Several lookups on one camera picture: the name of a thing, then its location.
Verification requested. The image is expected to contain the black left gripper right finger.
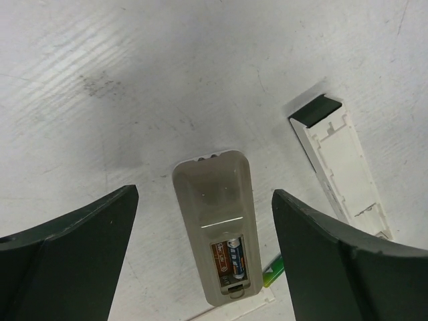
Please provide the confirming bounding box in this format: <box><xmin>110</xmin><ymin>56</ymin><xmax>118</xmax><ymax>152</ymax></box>
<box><xmin>272</xmin><ymin>189</ymin><xmax>427</xmax><ymax>320</ymax></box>

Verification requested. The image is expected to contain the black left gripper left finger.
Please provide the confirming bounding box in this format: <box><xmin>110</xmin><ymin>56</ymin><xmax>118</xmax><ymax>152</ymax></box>
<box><xmin>1</xmin><ymin>185</ymin><xmax>138</xmax><ymax>320</ymax></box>

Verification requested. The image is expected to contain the green AAA battery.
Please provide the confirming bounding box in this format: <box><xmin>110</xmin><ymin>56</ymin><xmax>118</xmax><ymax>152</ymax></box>
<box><xmin>262</xmin><ymin>254</ymin><xmax>284</xmax><ymax>288</ymax></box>

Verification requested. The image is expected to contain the white remote control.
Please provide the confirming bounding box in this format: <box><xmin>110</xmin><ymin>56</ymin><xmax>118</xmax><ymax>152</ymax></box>
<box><xmin>289</xmin><ymin>94</ymin><xmax>393</xmax><ymax>240</ymax></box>

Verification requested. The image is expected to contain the black AAA battery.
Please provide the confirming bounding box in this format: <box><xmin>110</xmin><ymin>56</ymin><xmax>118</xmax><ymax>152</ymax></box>
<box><xmin>227</xmin><ymin>237</ymin><xmax>247</xmax><ymax>280</ymax></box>

